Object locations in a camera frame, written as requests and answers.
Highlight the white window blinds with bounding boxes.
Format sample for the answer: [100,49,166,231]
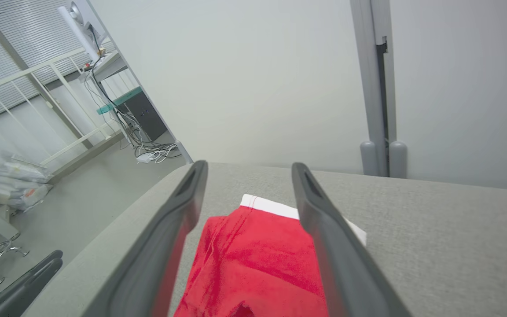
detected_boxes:
[0,0,118,128]

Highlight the plastic wrapped packages pile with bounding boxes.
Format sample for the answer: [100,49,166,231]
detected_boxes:
[0,152,54,212]

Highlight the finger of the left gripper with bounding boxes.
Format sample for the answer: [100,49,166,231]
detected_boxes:
[0,250,64,317]

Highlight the white metal railing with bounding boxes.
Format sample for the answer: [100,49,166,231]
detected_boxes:
[0,46,124,166]

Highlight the black computer cabinet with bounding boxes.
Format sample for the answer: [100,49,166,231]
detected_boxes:
[128,90,168,141]

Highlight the grey partition post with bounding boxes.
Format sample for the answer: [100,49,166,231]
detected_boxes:
[370,0,398,144]
[349,0,387,177]

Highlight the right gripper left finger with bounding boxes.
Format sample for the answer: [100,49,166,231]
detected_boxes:
[82,160,209,317]

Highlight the white monitor on stand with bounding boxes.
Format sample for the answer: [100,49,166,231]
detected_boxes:
[58,0,107,62]

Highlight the grey cylinder post foot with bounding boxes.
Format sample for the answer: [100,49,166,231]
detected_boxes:
[388,141,408,178]
[360,140,378,177]

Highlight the grey building column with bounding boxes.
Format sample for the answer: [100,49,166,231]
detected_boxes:
[0,0,95,149]

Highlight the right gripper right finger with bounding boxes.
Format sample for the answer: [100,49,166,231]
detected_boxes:
[291,162,413,317]

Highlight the red shorts with white stripe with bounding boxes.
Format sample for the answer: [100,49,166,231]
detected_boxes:
[173,194,367,317]

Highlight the teal shelf board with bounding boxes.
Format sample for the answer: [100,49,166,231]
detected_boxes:
[96,86,144,115]

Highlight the chrome chair base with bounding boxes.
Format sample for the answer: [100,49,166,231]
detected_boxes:
[0,233,29,295]

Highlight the tangled black white cables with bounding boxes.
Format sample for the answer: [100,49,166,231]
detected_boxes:
[84,57,181,164]

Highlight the grey desk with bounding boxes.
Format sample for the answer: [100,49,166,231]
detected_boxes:
[80,51,129,82]

